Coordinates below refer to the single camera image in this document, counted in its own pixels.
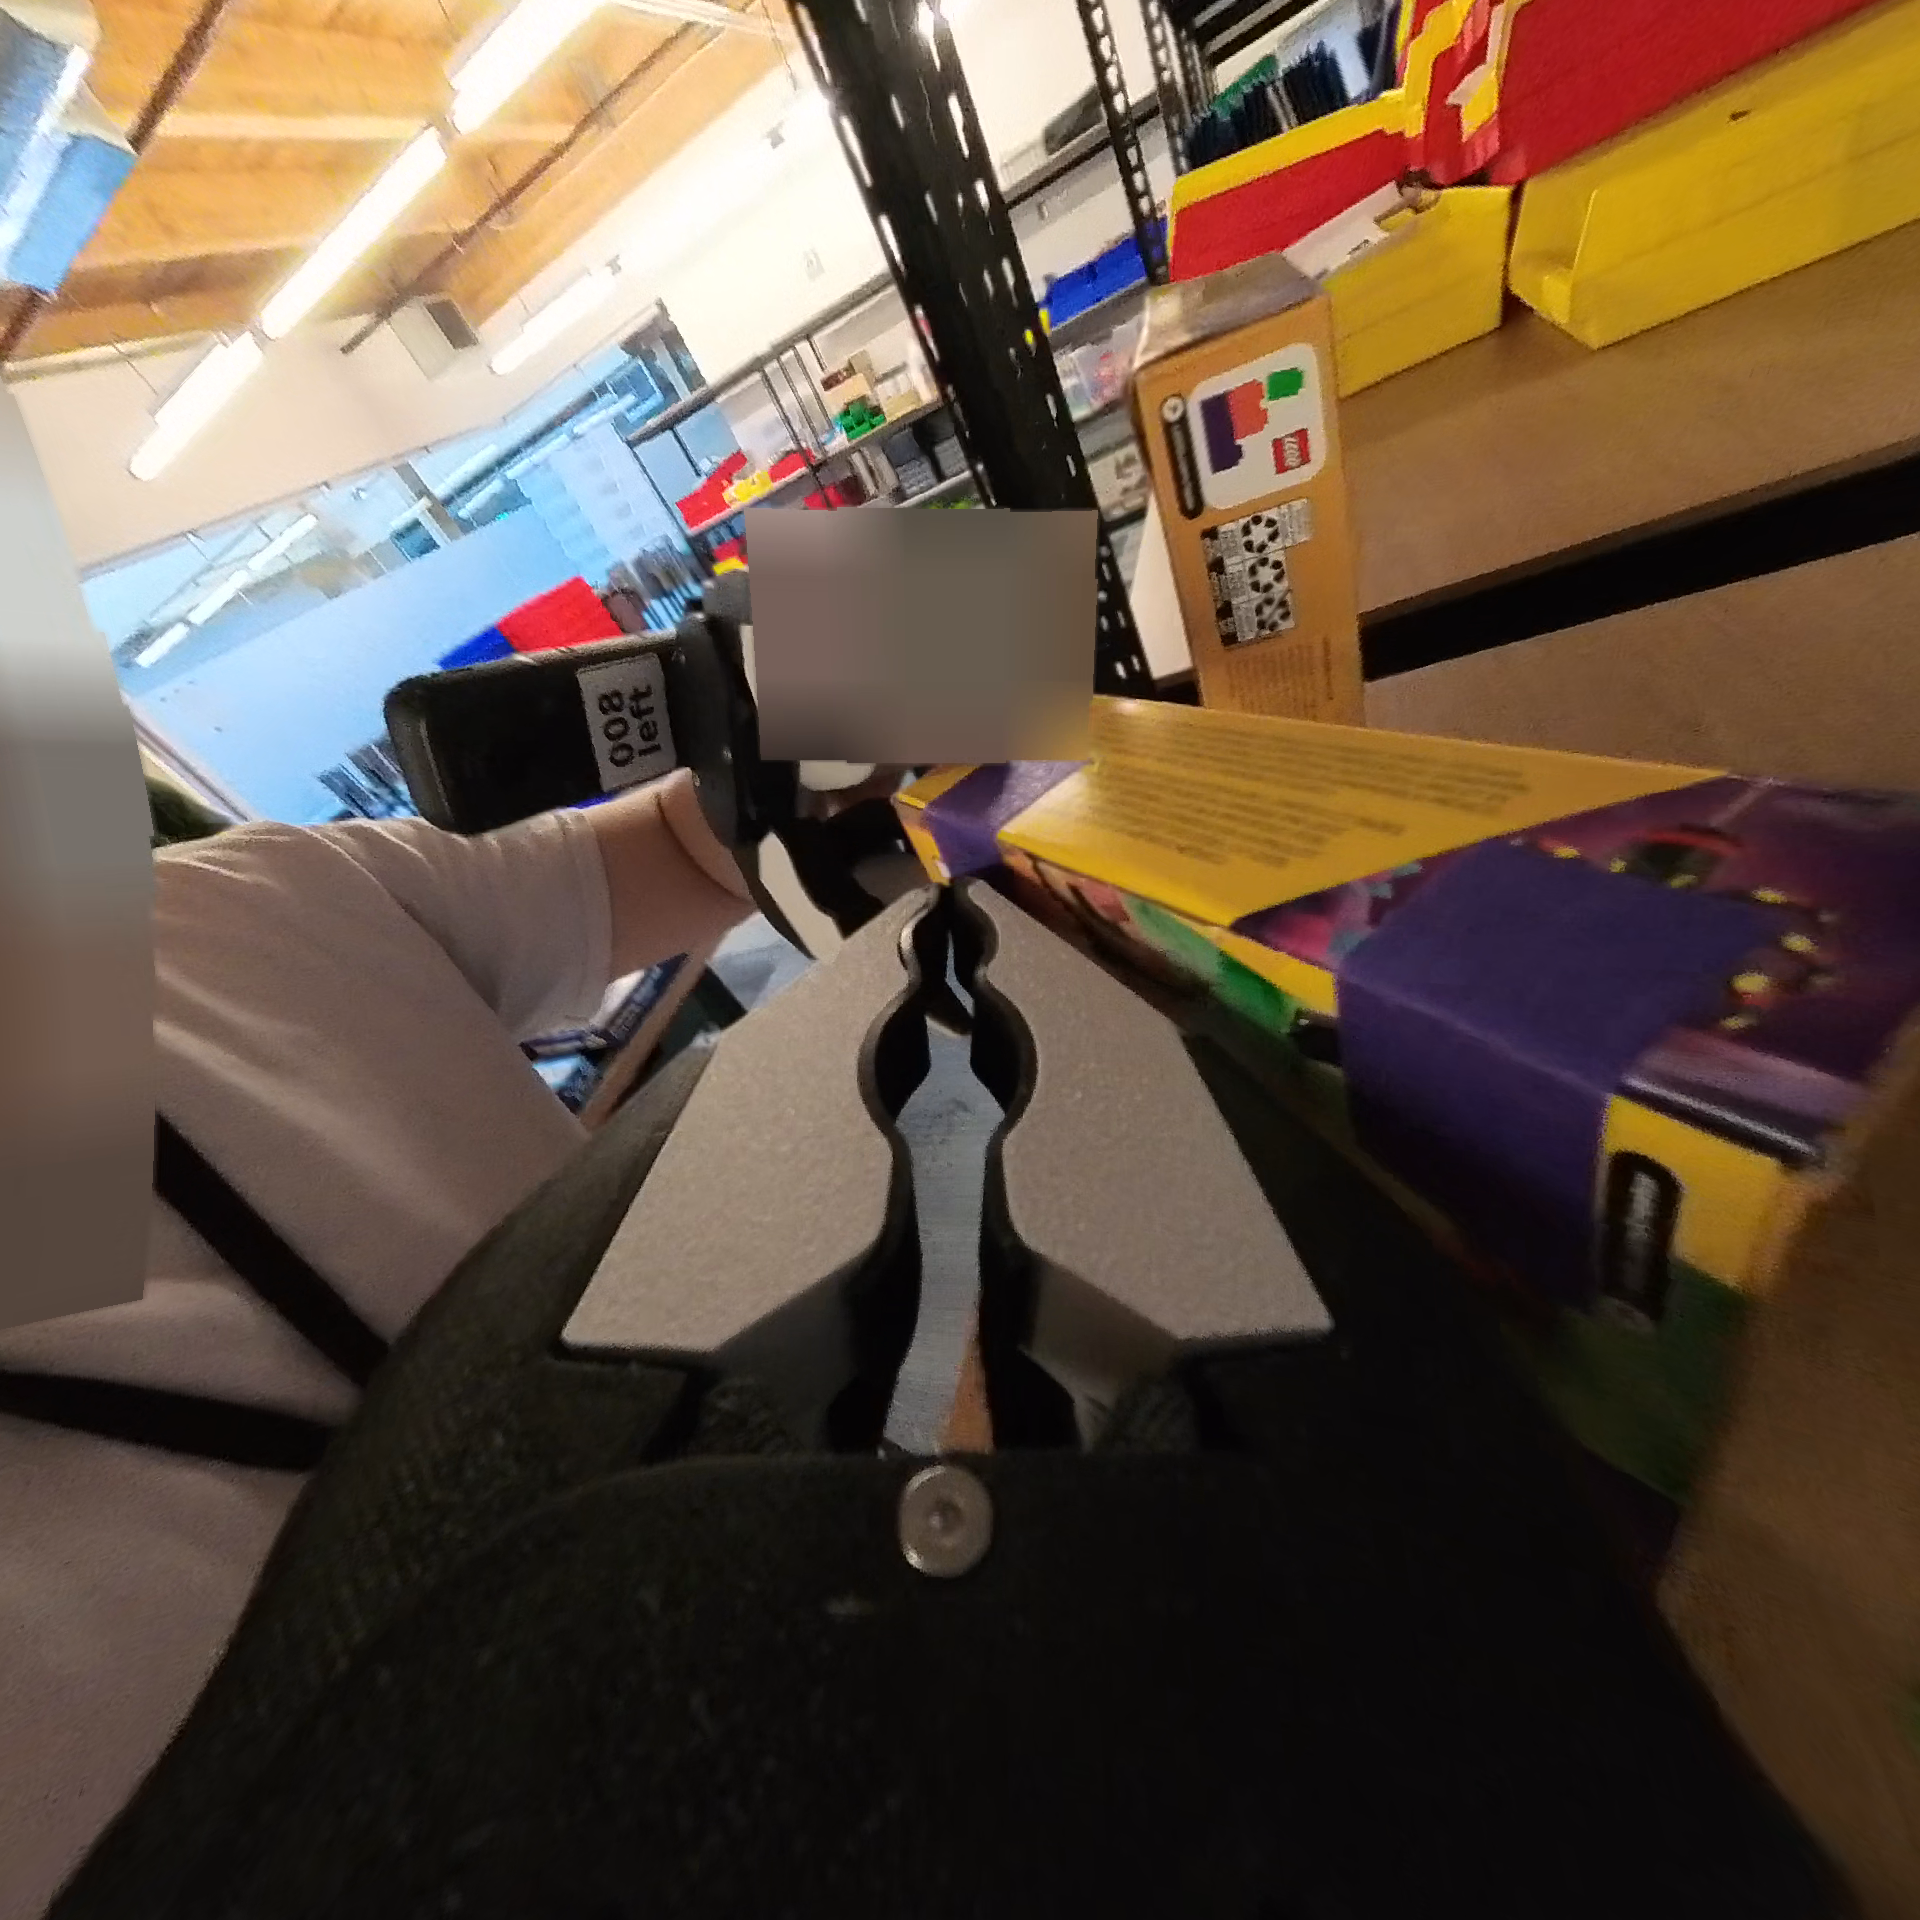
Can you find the large spider print toy box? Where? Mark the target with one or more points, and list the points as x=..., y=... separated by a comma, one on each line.
x=1351, y=840

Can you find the small orange toy box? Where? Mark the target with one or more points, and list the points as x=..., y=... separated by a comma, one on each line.
x=1253, y=495

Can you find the light blue panel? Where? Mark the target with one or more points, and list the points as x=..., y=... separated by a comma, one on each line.
x=60, y=134

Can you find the blue printed box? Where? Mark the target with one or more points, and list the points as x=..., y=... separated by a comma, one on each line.
x=622, y=1034

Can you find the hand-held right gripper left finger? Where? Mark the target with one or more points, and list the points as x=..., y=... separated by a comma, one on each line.
x=750, y=1201

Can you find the person's left hand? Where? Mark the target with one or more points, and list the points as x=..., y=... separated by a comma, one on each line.
x=669, y=878

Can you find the background shelves with coloured bins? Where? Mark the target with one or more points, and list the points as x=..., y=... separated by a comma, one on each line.
x=810, y=451

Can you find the ceiling light strip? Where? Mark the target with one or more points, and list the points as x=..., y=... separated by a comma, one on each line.
x=525, y=61
x=554, y=323
x=194, y=404
x=352, y=233

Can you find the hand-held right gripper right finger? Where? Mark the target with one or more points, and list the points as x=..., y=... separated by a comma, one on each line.
x=1154, y=1201

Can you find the black metal shelf rack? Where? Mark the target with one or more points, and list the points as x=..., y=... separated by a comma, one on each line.
x=961, y=300

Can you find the person's torso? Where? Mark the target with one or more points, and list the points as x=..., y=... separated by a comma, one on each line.
x=90, y=1575

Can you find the person's left forearm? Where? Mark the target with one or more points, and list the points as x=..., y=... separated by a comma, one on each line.
x=374, y=960

